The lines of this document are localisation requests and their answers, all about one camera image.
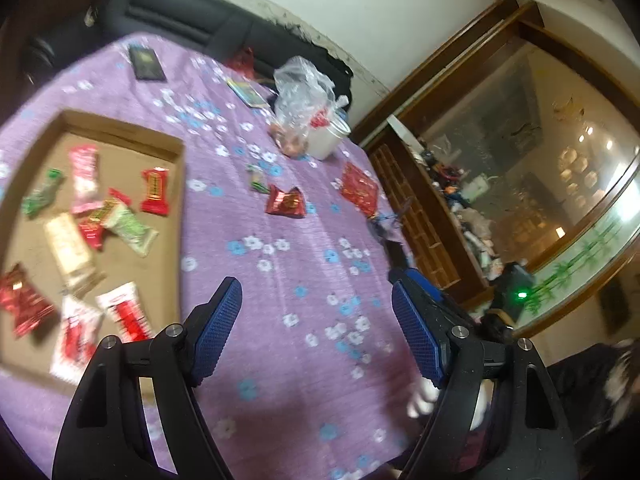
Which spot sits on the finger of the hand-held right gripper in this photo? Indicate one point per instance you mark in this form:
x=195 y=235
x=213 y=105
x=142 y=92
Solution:
x=422 y=282

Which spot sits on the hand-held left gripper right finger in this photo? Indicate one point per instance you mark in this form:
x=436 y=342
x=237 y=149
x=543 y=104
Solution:
x=417 y=335

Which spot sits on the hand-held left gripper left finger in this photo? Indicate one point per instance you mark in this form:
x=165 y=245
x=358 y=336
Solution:
x=215 y=330

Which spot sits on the cardboard box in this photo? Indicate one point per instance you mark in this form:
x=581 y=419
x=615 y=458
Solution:
x=165 y=240

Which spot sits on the green white snack packet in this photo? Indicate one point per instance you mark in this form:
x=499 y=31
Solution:
x=131 y=227

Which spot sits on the red packet with gold label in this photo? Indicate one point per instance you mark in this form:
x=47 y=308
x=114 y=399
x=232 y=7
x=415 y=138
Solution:
x=155 y=190

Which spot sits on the red packet with dark label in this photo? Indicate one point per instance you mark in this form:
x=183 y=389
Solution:
x=90 y=232

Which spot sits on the yellow cake packet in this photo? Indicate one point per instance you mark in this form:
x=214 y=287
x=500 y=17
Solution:
x=67 y=255

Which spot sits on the pink snack packet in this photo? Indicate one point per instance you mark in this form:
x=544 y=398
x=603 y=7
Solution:
x=84 y=177

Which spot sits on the green candy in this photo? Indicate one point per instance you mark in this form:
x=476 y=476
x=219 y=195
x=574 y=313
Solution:
x=42 y=192

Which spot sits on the person's right hand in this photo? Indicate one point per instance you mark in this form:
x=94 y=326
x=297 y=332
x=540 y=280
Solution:
x=422 y=400

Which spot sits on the wooden cabinet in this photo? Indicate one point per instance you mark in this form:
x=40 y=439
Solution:
x=435 y=240

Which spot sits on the eyeglasses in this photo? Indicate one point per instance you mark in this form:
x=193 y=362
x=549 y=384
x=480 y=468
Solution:
x=382 y=222

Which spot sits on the pile of small clutter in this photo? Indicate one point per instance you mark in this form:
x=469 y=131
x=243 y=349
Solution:
x=470 y=220

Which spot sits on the black device with green light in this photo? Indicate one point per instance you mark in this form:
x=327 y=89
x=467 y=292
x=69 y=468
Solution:
x=515 y=280

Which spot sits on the red patterned packet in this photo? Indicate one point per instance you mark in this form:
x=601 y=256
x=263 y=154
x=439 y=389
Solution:
x=359 y=190

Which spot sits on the purple floral tablecloth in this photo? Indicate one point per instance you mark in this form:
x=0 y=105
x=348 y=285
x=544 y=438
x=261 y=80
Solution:
x=300 y=240

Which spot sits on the white red triangular snack packet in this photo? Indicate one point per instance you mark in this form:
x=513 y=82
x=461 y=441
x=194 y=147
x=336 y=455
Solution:
x=75 y=340

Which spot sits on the red gold foil packet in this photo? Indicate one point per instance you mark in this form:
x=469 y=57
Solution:
x=285 y=202

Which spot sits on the small green packet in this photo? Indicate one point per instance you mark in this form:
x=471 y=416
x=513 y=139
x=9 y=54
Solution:
x=257 y=182

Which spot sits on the white box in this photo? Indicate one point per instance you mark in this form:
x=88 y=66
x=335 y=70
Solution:
x=402 y=130

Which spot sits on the white plastic jar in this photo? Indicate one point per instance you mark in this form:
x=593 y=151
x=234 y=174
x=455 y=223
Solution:
x=327 y=137

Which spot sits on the glass cabinet panel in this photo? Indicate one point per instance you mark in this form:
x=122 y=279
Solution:
x=550 y=160

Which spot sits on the dark cloth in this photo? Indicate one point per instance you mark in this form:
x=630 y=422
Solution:
x=590 y=390

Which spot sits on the red foil candy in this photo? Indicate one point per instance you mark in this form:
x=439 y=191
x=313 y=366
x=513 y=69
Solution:
x=22 y=300

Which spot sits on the clear plastic bag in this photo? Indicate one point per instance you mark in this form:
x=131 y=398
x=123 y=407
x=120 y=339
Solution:
x=300 y=90

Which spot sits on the blue printed card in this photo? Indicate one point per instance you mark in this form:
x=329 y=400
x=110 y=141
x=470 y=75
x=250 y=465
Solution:
x=247 y=92

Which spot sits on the black phone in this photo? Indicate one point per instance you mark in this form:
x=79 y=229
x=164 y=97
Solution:
x=146 y=62

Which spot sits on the black sofa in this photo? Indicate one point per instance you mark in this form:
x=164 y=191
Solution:
x=175 y=10

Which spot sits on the brown chair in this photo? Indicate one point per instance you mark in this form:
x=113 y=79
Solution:
x=50 y=0

